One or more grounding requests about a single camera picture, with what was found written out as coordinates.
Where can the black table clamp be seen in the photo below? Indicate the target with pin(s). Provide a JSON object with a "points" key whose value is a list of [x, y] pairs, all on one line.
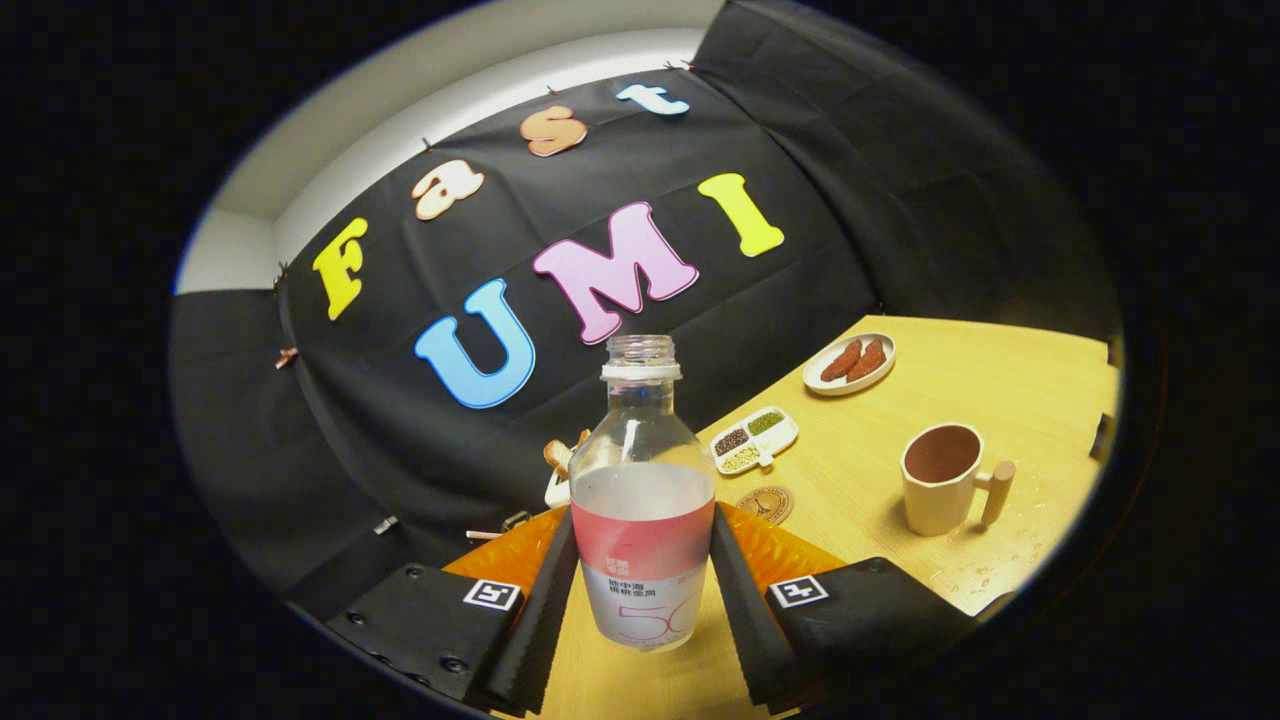
{"points": [[1103, 437]]}

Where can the white oval plate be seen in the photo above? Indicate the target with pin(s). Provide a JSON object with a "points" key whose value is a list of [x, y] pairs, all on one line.
{"points": [[815, 382]]}

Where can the wooden table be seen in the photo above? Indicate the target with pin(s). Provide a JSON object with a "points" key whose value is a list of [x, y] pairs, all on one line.
{"points": [[1000, 400]]}

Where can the red meat piece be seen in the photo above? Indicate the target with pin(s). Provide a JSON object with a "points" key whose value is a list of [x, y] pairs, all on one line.
{"points": [[868, 360], [840, 362]]}

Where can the copper clip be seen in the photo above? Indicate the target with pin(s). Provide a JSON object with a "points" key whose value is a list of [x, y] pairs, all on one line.
{"points": [[286, 358]]}

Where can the clear plastic juice bottle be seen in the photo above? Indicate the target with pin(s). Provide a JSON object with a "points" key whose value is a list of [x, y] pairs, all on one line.
{"points": [[640, 520]]}

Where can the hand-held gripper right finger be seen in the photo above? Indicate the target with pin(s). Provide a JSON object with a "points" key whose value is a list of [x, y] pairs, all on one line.
{"points": [[745, 620]]}

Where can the white toaster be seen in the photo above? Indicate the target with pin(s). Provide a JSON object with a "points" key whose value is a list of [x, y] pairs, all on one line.
{"points": [[557, 490]]}

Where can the white divided dish of beans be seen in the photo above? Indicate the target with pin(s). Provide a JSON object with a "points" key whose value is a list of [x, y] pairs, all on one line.
{"points": [[755, 440]]}

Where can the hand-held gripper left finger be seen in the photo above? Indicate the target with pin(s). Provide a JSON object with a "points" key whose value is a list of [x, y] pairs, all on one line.
{"points": [[535, 630]]}

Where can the rounded bread slice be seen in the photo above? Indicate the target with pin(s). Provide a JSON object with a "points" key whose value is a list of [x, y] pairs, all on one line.
{"points": [[556, 456]]}

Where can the round wooden coaster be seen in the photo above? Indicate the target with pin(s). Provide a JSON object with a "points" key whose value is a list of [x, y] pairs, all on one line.
{"points": [[768, 504]]}

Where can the white clip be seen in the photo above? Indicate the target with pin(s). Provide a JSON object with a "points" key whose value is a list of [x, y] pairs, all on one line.
{"points": [[385, 525]]}

